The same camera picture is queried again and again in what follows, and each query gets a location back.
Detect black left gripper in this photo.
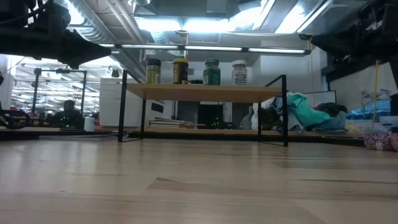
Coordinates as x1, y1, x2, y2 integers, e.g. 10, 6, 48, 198
0, 4, 112, 70

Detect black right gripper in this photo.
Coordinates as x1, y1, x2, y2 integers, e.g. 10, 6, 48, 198
312, 1, 386, 62

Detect black-lid spice jar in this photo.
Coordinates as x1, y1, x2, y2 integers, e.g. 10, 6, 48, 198
146, 58, 162, 85

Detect yellow-lid dark spice jar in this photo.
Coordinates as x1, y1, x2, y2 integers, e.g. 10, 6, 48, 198
172, 58, 190, 85

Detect white-lid bagel seasoning jar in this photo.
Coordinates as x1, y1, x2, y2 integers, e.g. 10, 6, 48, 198
231, 60, 248, 86

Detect green-lid green-label spice jar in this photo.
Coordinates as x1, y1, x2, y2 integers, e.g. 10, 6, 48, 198
203, 58, 221, 86

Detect wooden shelf black metal legs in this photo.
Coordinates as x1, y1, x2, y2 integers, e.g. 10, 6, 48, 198
117, 70, 289, 147

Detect person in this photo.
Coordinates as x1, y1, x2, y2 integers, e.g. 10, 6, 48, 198
60, 99, 80, 127

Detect black jacket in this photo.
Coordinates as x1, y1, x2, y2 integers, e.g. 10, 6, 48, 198
315, 101, 348, 118

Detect black overhead bar with lights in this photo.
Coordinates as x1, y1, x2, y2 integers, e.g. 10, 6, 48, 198
99, 42, 313, 56

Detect blue bags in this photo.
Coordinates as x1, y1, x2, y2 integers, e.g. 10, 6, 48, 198
346, 99, 392, 121

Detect teal cloth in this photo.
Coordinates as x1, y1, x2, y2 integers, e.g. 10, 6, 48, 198
286, 92, 331, 128

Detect grey blue cloth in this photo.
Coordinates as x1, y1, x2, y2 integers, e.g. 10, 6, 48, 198
310, 111, 348, 134

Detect pink patterned fabric item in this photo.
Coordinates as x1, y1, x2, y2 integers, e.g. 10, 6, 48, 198
363, 132, 398, 152

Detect stack of books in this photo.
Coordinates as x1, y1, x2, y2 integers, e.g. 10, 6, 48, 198
148, 116, 206, 128

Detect white cloth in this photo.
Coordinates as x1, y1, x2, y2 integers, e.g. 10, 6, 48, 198
250, 98, 276, 131

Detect wooden desk grey legs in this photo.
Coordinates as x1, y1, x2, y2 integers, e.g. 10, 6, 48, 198
0, 125, 365, 147

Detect black square box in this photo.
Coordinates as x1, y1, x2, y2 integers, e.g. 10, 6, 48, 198
198, 104, 224, 130

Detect black background rig frame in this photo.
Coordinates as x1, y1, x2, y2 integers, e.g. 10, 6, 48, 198
32, 67, 88, 130

